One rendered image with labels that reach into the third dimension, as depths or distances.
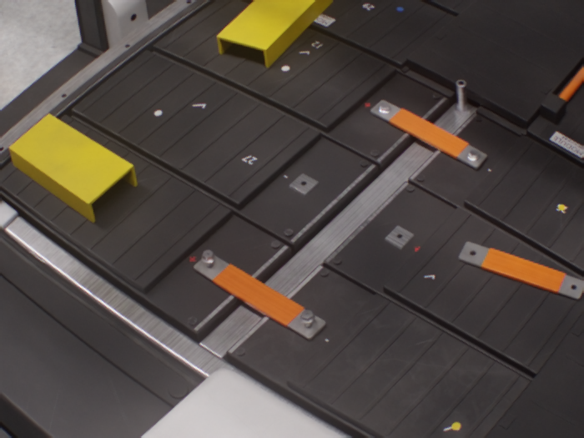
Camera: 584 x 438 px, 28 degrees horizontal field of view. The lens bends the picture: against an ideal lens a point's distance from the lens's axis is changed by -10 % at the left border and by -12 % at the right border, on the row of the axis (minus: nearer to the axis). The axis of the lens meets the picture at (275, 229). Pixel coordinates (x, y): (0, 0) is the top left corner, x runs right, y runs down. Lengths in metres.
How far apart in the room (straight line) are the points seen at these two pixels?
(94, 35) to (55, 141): 0.38
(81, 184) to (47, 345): 0.28
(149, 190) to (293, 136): 0.17
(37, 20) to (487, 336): 2.45
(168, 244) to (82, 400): 0.29
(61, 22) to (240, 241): 2.17
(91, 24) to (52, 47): 1.57
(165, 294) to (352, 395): 0.23
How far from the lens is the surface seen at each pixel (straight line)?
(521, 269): 1.28
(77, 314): 1.16
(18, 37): 3.45
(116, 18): 1.72
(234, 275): 1.30
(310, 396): 1.19
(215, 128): 1.45
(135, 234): 1.35
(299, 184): 1.38
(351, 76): 1.50
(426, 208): 1.35
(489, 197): 1.35
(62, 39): 3.37
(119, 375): 1.11
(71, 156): 1.41
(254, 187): 1.37
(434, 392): 1.19
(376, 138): 1.43
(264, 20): 1.55
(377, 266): 1.30
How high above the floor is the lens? 1.97
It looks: 47 degrees down
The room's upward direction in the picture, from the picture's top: 8 degrees counter-clockwise
